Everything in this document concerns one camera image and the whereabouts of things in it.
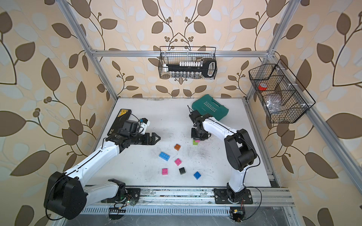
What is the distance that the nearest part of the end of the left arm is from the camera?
1.93ft

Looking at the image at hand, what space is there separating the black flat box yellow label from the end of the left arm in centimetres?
36

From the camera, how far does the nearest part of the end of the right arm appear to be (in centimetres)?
68
